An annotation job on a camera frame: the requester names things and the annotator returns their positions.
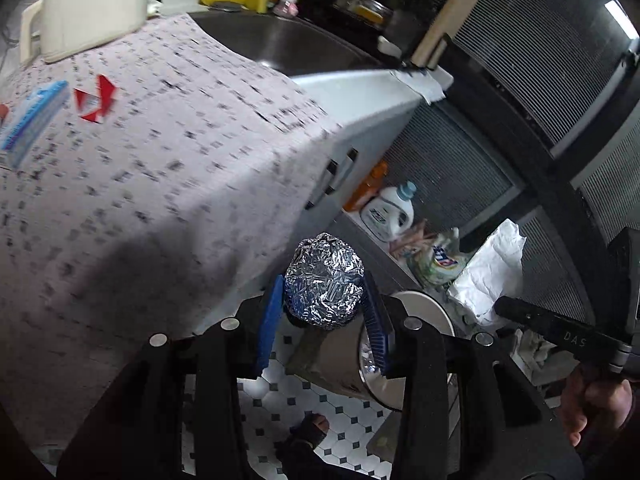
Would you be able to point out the white air fryer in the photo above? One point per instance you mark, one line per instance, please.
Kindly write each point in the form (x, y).
(90, 5)

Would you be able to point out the green white refill pouch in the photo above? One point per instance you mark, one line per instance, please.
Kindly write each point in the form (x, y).
(440, 260)

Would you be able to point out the steel kitchen sink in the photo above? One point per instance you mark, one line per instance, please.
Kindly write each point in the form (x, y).
(300, 45)

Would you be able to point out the blue white medicine box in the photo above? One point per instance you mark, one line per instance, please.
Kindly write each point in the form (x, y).
(32, 127)

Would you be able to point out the flat cardboard piece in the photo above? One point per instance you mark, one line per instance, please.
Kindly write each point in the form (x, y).
(387, 440)

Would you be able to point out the patterned white tablecloth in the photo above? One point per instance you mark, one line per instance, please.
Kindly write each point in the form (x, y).
(165, 170)

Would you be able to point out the white cloth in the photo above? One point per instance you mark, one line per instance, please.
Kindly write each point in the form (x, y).
(425, 85)

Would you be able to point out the white paper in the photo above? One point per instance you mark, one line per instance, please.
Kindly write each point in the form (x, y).
(492, 265)

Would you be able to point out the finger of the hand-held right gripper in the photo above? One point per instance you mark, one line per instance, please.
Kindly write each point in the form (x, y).
(560, 332)

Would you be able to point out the colourful snack packet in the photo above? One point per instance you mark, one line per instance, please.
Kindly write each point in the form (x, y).
(407, 242)

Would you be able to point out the orange bottle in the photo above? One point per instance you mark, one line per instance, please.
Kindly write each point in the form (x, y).
(370, 185)

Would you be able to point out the tall pale cutting board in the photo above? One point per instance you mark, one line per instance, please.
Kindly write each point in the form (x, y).
(450, 15)

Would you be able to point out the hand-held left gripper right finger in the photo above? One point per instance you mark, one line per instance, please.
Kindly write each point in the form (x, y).
(377, 330)

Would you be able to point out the person's foot in black slipper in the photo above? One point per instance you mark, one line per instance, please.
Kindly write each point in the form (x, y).
(305, 435)

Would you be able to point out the small pink bottle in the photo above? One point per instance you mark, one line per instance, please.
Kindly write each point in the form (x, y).
(289, 2)

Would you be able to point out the white kitchen cabinet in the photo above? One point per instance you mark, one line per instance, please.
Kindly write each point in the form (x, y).
(370, 125)

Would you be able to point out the yellow sponge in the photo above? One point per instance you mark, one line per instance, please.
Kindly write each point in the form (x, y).
(259, 0)

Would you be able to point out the foil ball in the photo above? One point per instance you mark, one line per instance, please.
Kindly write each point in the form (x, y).
(325, 280)

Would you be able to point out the round white trash bin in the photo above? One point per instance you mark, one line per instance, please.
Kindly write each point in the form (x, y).
(430, 310)

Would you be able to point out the white laundry detergent bottle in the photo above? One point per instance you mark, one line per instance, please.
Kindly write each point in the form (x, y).
(387, 215)

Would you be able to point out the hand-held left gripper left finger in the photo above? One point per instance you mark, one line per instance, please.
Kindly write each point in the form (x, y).
(270, 325)

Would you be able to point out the window blinds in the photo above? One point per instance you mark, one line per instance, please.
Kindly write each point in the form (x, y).
(540, 60)

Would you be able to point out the metal pot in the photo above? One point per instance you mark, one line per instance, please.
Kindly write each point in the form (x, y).
(362, 7)

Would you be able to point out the small white dish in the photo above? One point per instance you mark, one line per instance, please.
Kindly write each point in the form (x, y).
(390, 46)

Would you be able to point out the person's right hand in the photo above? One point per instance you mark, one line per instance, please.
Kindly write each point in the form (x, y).
(590, 405)

